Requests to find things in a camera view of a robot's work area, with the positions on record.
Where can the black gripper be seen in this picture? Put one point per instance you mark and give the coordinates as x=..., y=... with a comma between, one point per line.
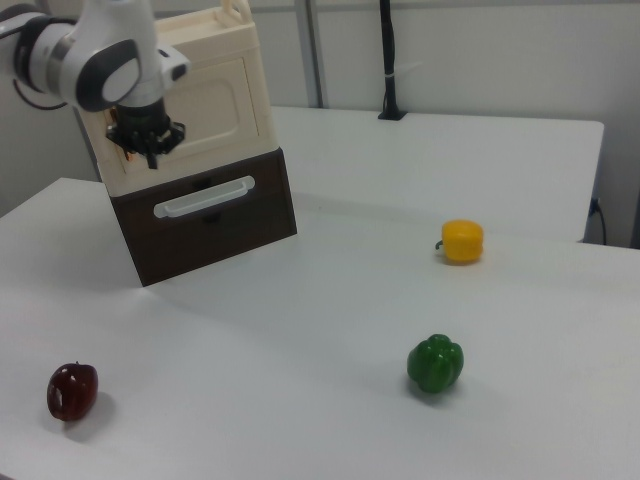
x=145, y=127

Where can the cream cabinet door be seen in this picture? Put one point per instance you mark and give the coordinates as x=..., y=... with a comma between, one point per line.
x=215, y=105

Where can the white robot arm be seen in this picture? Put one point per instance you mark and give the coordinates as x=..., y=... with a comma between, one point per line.
x=95, y=55

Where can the cream plastic cabinet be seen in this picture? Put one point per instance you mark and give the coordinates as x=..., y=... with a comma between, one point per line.
x=235, y=45

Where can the dark brown drawer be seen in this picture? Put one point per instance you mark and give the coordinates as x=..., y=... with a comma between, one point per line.
x=215, y=240

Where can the dark red apple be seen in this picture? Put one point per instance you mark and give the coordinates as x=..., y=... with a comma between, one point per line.
x=72, y=392

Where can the yellow bell pepper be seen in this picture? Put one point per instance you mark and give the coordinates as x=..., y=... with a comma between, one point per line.
x=462, y=241

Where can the green bell pepper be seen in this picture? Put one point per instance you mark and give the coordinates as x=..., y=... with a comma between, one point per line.
x=436, y=363

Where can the black camera stand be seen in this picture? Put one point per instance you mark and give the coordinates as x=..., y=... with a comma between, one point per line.
x=390, y=60

